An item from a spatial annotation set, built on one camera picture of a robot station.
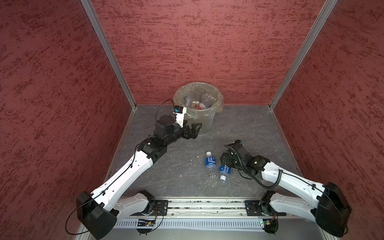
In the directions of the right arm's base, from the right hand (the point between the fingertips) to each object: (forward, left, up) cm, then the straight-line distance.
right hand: (226, 163), depth 82 cm
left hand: (+10, +18, +23) cm, 30 cm away
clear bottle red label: (+35, +13, +11) cm, 39 cm away
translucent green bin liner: (+22, +10, +16) cm, 29 cm away
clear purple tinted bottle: (+40, +22, +11) cm, 47 cm away
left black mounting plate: (-19, +35, -6) cm, 41 cm away
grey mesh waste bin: (+37, +12, +13) cm, 41 cm away
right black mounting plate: (-22, -13, -7) cm, 26 cm away
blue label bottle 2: (-1, +9, -2) cm, 9 cm away
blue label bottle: (+37, +8, +14) cm, 41 cm away
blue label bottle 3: (-4, +1, -3) cm, 5 cm away
